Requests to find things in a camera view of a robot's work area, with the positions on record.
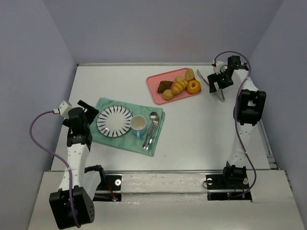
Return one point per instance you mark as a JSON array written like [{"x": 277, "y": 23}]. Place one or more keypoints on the small round bun front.
[{"x": 167, "y": 94}]

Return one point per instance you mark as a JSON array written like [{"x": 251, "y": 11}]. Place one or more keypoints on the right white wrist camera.
[{"x": 219, "y": 67}]

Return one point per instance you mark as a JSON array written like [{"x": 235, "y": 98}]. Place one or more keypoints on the small round bun back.
[{"x": 179, "y": 78}]

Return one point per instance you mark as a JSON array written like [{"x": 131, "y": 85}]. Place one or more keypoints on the silver spoon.
[{"x": 153, "y": 115}]

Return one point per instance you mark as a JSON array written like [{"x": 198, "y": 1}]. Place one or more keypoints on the green cloth placemat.
[{"x": 127, "y": 141}]

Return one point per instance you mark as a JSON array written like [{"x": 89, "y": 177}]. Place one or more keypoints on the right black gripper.
[{"x": 218, "y": 80}]

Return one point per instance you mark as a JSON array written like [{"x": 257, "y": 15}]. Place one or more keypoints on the blue striped white plate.
[{"x": 114, "y": 121}]

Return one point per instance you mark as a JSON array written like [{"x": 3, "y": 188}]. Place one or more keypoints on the silver fork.
[{"x": 155, "y": 126}]

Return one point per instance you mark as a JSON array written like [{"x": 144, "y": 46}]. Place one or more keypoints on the silver knife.
[{"x": 147, "y": 136}]

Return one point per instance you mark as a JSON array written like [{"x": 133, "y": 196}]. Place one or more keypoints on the seeded oval bread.
[{"x": 189, "y": 75}]

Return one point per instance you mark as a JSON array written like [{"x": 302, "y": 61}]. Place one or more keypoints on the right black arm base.
[{"x": 231, "y": 184}]

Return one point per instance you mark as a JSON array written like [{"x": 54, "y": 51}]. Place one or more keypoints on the silver metal tongs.
[{"x": 219, "y": 93}]

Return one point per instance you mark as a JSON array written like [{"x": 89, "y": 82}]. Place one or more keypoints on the chocolate croissant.
[{"x": 164, "y": 85}]

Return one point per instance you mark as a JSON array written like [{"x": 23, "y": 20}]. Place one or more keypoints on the small round bun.
[
  {"x": 179, "y": 78},
  {"x": 167, "y": 94}
]

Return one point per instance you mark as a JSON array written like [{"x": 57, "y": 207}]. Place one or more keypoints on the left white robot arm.
[{"x": 72, "y": 204}]

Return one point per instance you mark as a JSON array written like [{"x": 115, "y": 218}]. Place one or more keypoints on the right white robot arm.
[{"x": 247, "y": 112}]

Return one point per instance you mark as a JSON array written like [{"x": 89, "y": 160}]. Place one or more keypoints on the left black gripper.
[{"x": 87, "y": 111}]

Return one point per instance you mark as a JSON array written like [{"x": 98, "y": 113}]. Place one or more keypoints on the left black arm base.
[{"x": 104, "y": 187}]

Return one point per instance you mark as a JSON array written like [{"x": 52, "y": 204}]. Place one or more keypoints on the orange donut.
[{"x": 193, "y": 87}]

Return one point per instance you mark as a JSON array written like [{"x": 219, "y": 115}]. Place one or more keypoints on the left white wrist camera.
[{"x": 63, "y": 109}]

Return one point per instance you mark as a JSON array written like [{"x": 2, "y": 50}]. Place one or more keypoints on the striped yellow bread roll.
[{"x": 179, "y": 87}]

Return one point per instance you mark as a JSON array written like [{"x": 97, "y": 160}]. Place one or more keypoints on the pink tray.
[{"x": 154, "y": 81}]

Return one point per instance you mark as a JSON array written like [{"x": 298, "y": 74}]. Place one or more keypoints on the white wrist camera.
[
  {"x": 63, "y": 109},
  {"x": 219, "y": 67}
]

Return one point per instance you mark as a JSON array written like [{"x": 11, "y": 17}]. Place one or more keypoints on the blue mug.
[{"x": 138, "y": 125}]

